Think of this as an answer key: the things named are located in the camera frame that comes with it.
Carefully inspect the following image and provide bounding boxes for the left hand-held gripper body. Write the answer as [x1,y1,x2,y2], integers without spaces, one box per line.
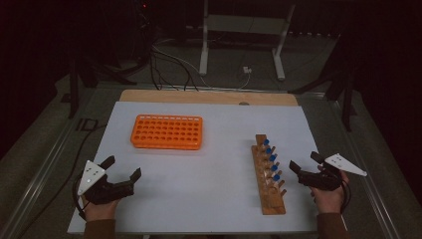
[77,159,135,205]

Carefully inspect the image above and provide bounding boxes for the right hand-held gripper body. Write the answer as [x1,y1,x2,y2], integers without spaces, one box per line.
[298,152,368,192]

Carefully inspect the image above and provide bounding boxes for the wooden test tube rack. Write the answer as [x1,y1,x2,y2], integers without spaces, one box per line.
[251,133,288,216]

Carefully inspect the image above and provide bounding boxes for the orange plastic test tube rack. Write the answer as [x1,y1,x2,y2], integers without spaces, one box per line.
[129,114,204,151]

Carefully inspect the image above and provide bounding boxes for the person's left hand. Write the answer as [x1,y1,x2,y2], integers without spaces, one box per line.
[81,196,121,223]

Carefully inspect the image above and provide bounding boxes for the person's right hand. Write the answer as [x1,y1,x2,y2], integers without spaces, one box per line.
[309,170,350,215]

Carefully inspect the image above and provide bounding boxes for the black tripod stand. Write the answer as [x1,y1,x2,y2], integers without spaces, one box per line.
[288,29,358,132]
[67,49,137,120]

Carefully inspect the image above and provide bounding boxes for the white table sheet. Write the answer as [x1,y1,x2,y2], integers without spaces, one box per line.
[67,101,347,235]

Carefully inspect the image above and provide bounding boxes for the dark equipment with red light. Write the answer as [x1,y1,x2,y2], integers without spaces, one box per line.
[132,0,157,65]

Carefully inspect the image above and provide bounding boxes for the white metal stand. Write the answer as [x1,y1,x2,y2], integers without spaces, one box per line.
[198,0,297,82]

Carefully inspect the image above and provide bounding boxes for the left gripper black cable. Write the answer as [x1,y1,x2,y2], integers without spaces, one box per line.
[72,174,88,221]

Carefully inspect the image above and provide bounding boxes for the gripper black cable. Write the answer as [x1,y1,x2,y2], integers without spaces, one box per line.
[72,174,88,221]
[340,180,352,214]

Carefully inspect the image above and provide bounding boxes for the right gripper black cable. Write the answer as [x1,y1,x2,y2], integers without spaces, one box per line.
[340,180,352,214]

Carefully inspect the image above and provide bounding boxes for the long black floor cable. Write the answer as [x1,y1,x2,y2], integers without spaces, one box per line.
[18,123,107,239]

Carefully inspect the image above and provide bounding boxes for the white plug with cable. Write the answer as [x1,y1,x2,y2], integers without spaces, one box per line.
[237,66,254,90]

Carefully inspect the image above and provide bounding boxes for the bundle of black floor cables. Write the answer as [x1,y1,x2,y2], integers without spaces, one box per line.
[148,42,201,93]

